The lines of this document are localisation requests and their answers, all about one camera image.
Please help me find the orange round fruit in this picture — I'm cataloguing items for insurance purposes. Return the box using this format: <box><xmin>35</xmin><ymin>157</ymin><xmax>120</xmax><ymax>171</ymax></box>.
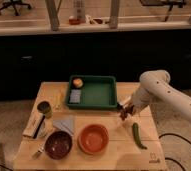
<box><xmin>72</xmin><ymin>78</ymin><xmax>83</xmax><ymax>88</ymax></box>

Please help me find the small yellow wooden piece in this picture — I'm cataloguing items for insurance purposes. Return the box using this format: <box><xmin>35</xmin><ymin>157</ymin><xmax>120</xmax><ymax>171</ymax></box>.
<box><xmin>55</xmin><ymin>91</ymin><xmax>61</xmax><ymax>110</ymax></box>

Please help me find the blue grey sponge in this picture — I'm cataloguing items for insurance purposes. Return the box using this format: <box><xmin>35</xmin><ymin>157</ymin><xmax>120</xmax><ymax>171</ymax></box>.
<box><xmin>69</xmin><ymin>89</ymin><xmax>81</xmax><ymax>103</ymax></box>

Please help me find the black handled knife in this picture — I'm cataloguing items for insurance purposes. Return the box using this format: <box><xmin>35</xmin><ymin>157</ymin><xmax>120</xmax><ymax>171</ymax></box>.
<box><xmin>33</xmin><ymin>115</ymin><xmax>45</xmax><ymax>139</ymax></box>

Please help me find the orange bowl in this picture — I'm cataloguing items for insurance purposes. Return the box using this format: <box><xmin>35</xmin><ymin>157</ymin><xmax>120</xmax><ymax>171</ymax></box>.
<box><xmin>78</xmin><ymin>124</ymin><xmax>109</xmax><ymax>155</ymax></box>

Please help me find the green plastic tray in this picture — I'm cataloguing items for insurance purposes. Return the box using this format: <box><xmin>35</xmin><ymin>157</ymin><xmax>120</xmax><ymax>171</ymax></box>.
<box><xmin>65</xmin><ymin>75</ymin><xmax>117</xmax><ymax>110</ymax></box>

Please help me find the dark red grape bunch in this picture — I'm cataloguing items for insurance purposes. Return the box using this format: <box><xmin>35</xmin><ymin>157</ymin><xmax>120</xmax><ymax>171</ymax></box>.
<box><xmin>120</xmin><ymin>105</ymin><xmax>134</xmax><ymax>120</ymax></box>

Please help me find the purple bowl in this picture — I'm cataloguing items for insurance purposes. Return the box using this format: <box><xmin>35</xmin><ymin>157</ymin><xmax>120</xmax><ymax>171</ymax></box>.
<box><xmin>44</xmin><ymin>131</ymin><xmax>73</xmax><ymax>160</ymax></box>

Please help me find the black office chair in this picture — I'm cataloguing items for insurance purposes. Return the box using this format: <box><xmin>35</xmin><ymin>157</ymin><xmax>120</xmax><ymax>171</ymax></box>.
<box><xmin>0</xmin><ymin>0</ymin><xmax>32</xmax><ymax>16</ymax></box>

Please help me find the silver fork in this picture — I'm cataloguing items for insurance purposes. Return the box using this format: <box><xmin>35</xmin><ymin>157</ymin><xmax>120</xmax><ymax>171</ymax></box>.
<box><xmin>32</xmin><ymin>144</ymin><xmax>45</xmax><ymax>159</ymax></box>

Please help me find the red object on floor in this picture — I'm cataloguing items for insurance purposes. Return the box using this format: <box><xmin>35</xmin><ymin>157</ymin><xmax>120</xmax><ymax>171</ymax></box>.
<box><xmin>68</xmin><ymin>18</ymin><xmax>81</xmax><ymax>25</ymax></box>

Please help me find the green chili pepper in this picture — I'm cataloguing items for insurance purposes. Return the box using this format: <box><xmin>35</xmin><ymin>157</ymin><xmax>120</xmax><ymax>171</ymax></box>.
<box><xmin>132</xmin><ymin>122</ymin><xmax>147</xmax><ymax>150</ymax></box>

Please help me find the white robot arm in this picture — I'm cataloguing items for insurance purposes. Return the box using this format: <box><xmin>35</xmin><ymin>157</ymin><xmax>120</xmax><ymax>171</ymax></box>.
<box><xmin>128</xmin><ymin>70</ymin><xmax>191</xmax><ymax>123</ymax></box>

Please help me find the grey folded cloth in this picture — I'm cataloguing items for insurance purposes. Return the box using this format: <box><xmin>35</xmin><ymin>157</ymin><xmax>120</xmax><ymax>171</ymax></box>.
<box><xmin>53</xmin><ymin>115</ymin><xmax>75</xmax><ymax>135</ymax></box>

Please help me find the black cable on floor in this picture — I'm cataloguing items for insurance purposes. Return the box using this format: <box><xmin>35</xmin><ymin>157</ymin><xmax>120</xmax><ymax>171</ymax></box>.
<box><xmin>158</xmin><ymin>132</ymin><xmax>191</xmax><ymax>171</ymax></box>

